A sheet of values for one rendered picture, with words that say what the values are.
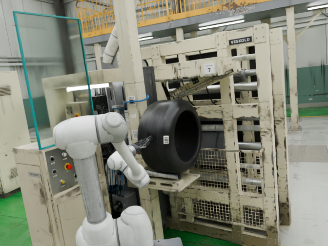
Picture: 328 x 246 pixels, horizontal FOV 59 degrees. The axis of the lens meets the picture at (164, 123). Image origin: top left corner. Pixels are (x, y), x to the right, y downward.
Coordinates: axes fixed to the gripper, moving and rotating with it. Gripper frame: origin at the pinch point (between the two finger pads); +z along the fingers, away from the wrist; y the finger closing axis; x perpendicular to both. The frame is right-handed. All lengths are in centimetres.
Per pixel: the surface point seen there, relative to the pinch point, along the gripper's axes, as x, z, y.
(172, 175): 35.8, 13.1, -4.7
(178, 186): 43.1, 9.9, -10.4
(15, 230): 125, -13, 232
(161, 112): -14.6, 16.3, -4.1
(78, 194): 37, -30, 58
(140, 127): -6.0, 7.9, 11.9
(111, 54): -62, 65, 77
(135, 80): -38, 32, 27
